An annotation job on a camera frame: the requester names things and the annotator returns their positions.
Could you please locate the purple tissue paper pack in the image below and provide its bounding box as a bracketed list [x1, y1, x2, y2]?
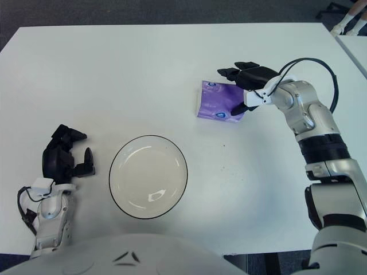
[196, 80, 247, 123]

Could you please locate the white neighbouring table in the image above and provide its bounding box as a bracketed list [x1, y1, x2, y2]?
[335, 34, 367, 81]

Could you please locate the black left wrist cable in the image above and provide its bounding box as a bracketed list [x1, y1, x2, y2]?
[17, 186, 54, 237]

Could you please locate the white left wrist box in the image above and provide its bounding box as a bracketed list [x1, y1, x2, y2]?
[30, 177, 55, 198]

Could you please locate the black office chair base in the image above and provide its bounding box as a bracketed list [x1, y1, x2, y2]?
[316, 1, 349, 19]

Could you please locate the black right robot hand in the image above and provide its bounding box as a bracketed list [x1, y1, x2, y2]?
[217, 61, 280, 117]

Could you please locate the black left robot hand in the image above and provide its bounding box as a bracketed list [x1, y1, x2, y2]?
[41, 124, 96, 186]

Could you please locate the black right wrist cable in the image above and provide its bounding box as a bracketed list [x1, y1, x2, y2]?
[253, 57, 339, 113]

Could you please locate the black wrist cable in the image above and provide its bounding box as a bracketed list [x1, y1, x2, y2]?
[17, 186, 54, 237]
[253, 57, 339, 113]

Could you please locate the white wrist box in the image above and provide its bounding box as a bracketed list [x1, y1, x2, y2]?
[30, 177, 55, 198]
[245, 88, 272, 107]

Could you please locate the black table leg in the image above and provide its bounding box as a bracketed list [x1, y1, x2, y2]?
[265, 252, 280, 275]

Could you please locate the white plate with black rim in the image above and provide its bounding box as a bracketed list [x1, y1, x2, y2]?
[108, 134, 189, 220]

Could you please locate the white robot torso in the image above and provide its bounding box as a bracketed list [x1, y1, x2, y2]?
[0, 232, 244, 275]

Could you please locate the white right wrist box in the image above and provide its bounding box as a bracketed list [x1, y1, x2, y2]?
[245, 88, 272, 107]

